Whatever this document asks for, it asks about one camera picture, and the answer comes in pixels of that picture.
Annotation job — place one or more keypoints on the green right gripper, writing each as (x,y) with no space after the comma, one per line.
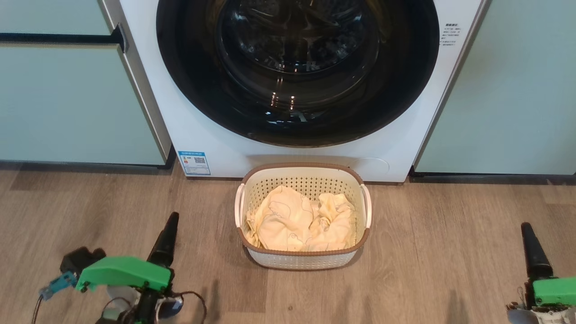
(555,291)

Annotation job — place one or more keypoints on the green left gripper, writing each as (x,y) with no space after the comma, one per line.
(126,272)

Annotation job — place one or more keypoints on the cream garment with line print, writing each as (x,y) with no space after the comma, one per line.
(279,220)

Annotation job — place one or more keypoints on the plain cream garment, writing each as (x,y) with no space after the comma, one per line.
(335,220)

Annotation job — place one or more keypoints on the black round glass washer door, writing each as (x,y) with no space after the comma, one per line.
(297,67)

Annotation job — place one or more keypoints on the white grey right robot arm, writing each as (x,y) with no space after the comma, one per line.
(540,316)

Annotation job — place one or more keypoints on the white front-load washing machine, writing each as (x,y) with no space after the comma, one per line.
(216,135)

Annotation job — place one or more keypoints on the white brown-rimmed laundry basket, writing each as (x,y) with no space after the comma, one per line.
(301,258)

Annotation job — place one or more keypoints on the blue camera plug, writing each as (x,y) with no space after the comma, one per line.
(58,284)

